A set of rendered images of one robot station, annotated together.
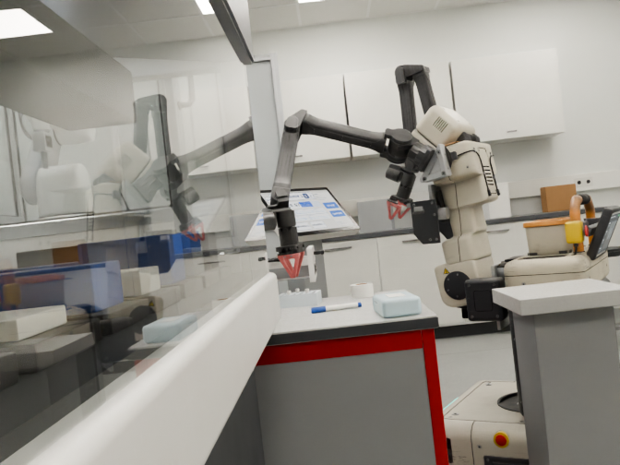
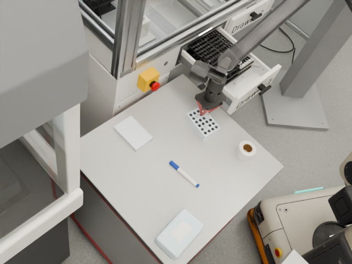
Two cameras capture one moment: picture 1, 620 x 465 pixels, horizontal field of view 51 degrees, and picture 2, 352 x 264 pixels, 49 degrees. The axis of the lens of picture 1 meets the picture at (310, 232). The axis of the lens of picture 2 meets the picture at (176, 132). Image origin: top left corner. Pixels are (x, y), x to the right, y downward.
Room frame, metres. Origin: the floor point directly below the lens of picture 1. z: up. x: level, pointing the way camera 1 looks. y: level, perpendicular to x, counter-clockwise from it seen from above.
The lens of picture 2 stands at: (1.11, -0.29, 2.00)
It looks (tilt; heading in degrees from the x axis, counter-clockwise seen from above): 55 degrees down; 27
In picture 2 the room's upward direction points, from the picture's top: 21 degrees clockwise
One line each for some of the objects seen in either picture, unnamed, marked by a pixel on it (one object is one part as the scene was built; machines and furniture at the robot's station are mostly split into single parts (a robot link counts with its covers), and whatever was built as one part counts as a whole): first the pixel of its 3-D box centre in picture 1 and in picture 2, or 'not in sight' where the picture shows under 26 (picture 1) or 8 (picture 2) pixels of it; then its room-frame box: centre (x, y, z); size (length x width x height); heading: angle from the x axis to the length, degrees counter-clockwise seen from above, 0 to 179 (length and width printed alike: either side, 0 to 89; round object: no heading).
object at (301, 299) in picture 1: (299, 299); (202, 123); (1.99, 0.05, 0.78); 0.12 x 0.08 x 0.04; 80
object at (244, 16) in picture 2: not in sight; (248, 17); (2.55, 0.29, 0.87); 0.29 x 0.02 x 0.11; 178
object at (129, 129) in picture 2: not in sight; (133, 133); (1.75, 0.20, 0.77); 0.13 x 0.09 x 0.02; 89
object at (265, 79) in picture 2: (312, 262); (254, 88); (2.22, 0.00, 0.87); 0.29 x 0.02 x 0.11; 178
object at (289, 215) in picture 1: (284, 219); (215, 81); (1.98, 0.07, 1.03); 0.07 x 0.06 x 0.07; 107
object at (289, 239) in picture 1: (289, 239); (212, 93); (1.98, 0.07, 0.97); 0.10 x 0.07 x 0.07; 166
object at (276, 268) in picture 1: (251, 272); (217, 58); (2.23, 0.21, 0.86); 0.40 x 0.26 x 0.06; 88
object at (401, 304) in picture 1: (396, 304); (179, 233); (1.60, -0.19, 0.78); 0.15 x 0.10 x 0.04; 3
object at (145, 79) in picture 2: not in sight; (149, 80); (1.90, 0.29, 0.88); 0.07 x 0.05 x 0.07; 178
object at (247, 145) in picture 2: (362, 290); (245, 150); (2.03, -0.14, 0.78); 0.07 x 0.07 x 0.04
